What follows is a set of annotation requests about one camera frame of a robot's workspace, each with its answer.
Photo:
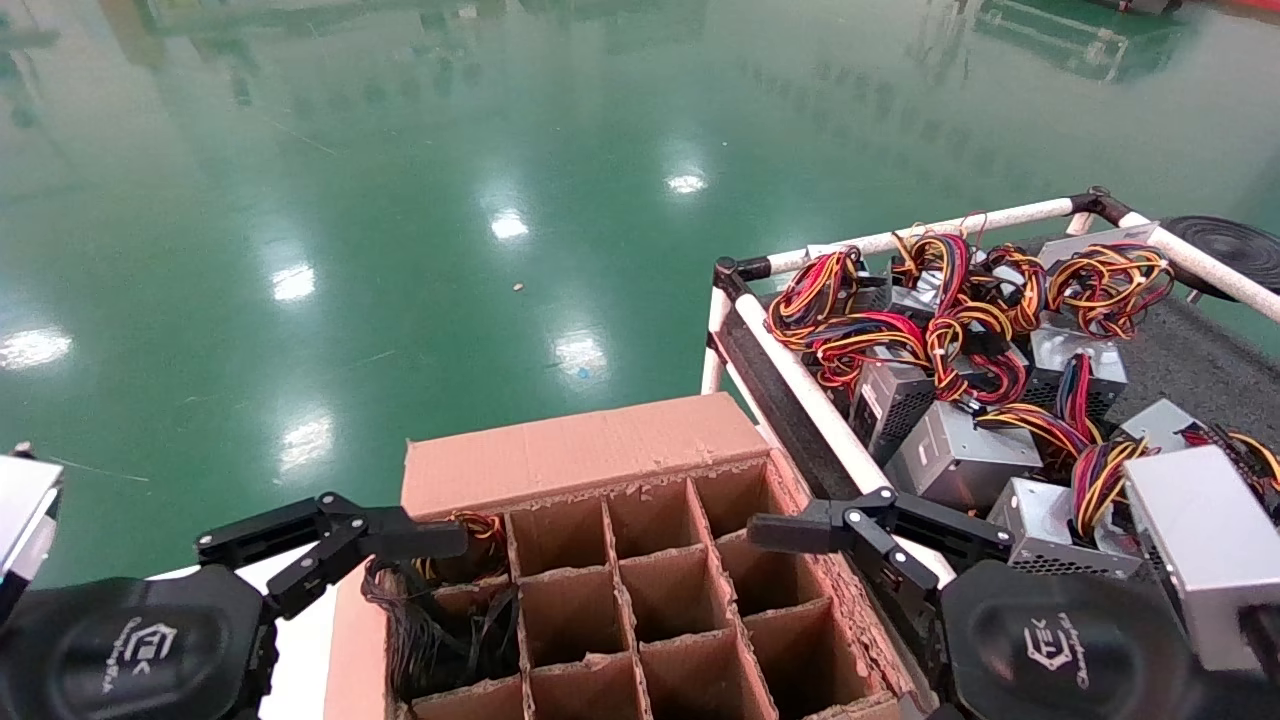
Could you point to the silver power supply mesh side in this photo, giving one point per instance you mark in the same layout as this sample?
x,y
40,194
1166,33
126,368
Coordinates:
x,y
1040,520

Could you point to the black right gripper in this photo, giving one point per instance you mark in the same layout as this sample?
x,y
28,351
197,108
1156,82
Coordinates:
x,y
1060,650

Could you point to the cardboard box with dividers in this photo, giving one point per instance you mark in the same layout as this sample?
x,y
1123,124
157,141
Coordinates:
x,y
580,450

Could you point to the grey flat power supply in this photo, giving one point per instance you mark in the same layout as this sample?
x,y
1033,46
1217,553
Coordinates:
x,y
950,465

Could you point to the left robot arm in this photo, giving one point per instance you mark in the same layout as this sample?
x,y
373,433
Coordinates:
x,y
25,510

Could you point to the dark grey vented power supply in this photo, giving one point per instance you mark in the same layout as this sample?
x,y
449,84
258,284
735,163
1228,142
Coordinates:
x,y
890,410

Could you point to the green floor platform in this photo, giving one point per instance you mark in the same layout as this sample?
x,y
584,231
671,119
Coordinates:
x,y
1060,35

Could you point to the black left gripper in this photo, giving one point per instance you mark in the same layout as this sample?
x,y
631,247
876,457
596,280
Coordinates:
x,y
120,650

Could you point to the silver power supply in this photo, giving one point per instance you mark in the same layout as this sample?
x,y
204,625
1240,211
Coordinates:
x,y
1150,425
1090,240

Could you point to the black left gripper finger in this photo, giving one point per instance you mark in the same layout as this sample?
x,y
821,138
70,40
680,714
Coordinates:
x,y
410,535

